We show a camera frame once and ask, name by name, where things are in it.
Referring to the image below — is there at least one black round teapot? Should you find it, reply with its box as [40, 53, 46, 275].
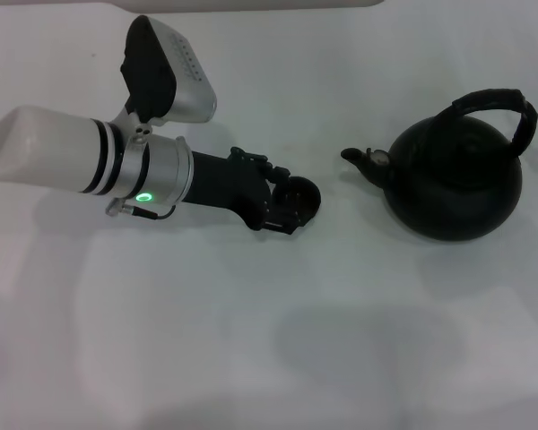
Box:
[340, 86, 538, 243]

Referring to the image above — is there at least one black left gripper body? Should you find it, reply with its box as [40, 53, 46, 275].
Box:
[183, 147, 275, 232]

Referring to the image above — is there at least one white tablecloth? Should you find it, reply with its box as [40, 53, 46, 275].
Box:
[0, 0, 538, 430]

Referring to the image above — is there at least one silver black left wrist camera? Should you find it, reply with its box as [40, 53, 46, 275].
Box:
[119, 15, 219, 135]

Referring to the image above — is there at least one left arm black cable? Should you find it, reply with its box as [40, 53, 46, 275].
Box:
[106, 199, 178, 221]

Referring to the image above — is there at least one black small teacup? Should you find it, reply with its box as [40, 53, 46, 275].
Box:
[273, 176, 322, 226]

